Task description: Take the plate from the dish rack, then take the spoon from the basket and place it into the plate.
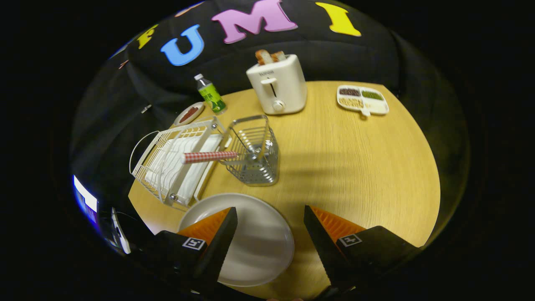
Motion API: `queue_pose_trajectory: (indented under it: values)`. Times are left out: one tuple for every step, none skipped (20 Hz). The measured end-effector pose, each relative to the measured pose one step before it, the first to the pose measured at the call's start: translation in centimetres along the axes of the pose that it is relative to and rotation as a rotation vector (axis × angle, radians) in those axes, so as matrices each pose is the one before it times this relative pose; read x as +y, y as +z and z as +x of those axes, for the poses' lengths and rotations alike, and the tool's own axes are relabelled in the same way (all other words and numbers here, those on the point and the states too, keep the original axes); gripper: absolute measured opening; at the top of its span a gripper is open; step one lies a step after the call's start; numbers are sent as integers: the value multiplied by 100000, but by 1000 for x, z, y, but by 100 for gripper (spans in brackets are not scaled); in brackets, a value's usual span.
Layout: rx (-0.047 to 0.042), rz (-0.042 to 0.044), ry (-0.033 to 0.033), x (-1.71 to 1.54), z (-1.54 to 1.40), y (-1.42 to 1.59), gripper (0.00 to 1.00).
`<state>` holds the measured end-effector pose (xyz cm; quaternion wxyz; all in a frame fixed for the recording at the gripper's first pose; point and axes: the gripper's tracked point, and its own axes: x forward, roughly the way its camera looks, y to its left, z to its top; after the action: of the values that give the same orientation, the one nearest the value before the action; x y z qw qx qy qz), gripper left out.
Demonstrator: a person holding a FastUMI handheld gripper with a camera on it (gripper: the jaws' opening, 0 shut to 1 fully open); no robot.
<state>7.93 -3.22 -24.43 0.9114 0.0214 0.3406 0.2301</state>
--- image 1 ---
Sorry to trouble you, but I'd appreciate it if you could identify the white toaster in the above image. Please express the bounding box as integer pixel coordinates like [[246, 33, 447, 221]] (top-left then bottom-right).
[[246, 54, 308, 115]]

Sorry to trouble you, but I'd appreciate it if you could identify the black backdrop cloth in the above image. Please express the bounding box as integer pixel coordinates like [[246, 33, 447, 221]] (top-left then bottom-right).
[[71, 0, 471, 251]]

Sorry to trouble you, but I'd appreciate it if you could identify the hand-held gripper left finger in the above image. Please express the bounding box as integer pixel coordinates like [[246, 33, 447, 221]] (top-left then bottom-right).
[[155, 207, 239, 293]]

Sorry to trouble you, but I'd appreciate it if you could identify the bright screen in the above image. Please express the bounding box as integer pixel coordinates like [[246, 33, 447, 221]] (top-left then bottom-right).
[[73, 175, 99, 214]]

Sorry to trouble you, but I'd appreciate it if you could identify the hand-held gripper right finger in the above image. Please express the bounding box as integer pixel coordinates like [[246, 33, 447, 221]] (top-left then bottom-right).
[[304, 205, 423, 293]]

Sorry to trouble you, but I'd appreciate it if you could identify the white round plate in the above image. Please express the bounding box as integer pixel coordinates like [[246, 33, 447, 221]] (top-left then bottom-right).
[[178, 193, 295, 287]]

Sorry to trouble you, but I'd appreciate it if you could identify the metal wire basket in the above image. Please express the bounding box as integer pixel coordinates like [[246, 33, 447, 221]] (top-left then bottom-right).
[[219, 115, 280, 186]]

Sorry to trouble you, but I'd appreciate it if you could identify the white wire dish rack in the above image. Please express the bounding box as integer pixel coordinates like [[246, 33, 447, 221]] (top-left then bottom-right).
[[130, 116, 232, 207]]

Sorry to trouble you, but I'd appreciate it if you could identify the green label drink bottle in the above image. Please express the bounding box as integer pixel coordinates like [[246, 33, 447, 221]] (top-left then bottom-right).
[[194, 74, 227, 115]]

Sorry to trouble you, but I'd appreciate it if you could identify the red checked handle spoon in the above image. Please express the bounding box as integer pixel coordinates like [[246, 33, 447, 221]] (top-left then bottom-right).
[[183, 151, 251, 164]]

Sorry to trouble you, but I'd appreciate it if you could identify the white divided bean dish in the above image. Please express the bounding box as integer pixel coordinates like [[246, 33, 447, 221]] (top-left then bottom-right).
[[336, 85, 390, 117]]

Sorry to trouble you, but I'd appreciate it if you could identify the small beige plate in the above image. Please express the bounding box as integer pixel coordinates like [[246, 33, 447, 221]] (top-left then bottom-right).
[[173, 102, 205, 127]]

